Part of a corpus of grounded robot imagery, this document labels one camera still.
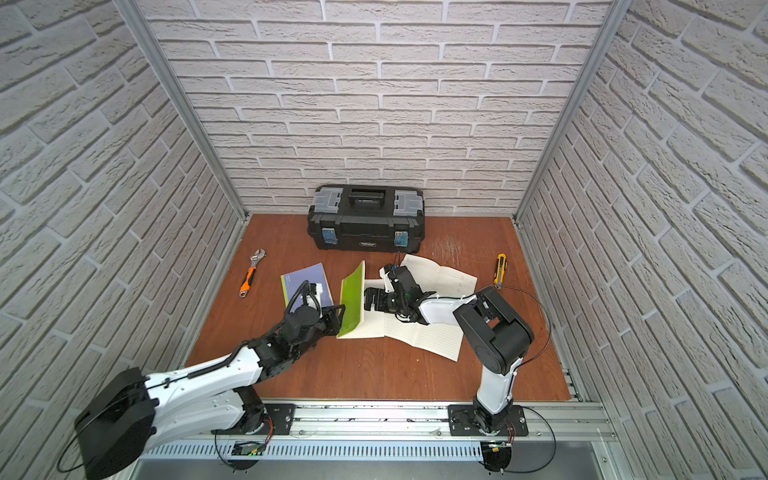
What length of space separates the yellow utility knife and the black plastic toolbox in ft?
0.96

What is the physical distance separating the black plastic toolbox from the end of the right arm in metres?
0.22

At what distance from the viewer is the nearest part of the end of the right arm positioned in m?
0.72

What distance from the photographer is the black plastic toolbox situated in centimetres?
97

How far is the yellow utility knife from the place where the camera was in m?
1.02

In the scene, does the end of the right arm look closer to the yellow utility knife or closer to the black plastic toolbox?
the black plastic toolbox

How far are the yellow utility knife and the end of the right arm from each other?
1.20 ft
